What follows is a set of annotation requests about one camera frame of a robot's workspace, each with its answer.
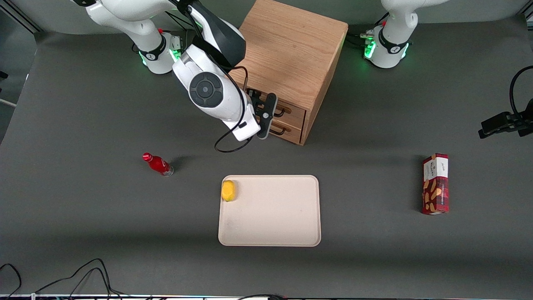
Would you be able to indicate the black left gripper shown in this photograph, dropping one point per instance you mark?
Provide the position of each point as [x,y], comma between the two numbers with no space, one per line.
[529,112]

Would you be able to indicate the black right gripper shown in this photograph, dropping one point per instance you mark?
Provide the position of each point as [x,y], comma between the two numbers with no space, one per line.
[252,94]

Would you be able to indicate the wooden drawer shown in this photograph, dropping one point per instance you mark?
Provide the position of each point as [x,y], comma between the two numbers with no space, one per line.
[293,133]
[297,116]

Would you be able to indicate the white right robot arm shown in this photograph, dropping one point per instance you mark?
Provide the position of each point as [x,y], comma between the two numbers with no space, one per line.
[220,104]

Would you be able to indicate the wooden drawer cabinet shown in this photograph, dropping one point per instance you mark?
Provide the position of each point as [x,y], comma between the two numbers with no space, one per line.
[283,46]

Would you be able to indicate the red cracker box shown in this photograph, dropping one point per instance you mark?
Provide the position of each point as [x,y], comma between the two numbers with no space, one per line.
[435,187]

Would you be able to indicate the yellow lemon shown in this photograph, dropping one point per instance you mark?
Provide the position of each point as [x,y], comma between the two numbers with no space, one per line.
[228,191]

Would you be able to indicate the beige plastic tray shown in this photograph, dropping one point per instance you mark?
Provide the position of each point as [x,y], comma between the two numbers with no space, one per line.
[275,212]

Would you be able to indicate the red plastic bottle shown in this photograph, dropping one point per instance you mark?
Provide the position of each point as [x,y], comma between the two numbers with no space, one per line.
[158,164]

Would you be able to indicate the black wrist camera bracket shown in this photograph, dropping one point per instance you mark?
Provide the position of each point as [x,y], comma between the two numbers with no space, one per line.
[266,121]

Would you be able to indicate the aluminium frame rail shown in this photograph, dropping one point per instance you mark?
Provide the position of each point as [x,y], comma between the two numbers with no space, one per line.
[21,18]
[528,16]

